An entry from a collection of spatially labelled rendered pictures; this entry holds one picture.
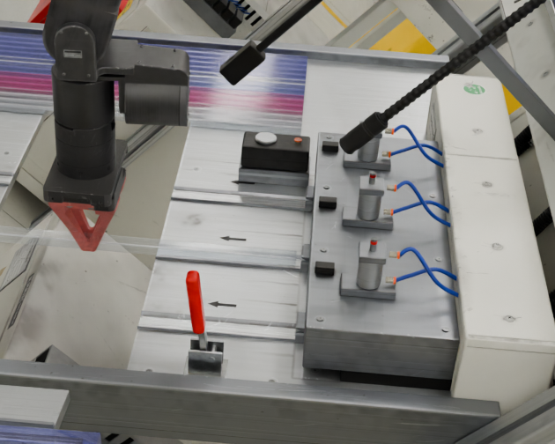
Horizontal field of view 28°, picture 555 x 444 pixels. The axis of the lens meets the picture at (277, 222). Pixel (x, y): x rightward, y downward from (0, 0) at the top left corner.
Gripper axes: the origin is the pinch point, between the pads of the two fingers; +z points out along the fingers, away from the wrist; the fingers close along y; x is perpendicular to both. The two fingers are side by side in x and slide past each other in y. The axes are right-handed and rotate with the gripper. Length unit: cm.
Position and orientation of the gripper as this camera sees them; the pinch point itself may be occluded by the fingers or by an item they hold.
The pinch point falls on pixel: (89, 239)
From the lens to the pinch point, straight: 114.7
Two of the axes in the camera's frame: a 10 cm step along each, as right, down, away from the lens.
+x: -10.0, -0.8, 0.1
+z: -0.6, 8.1, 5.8
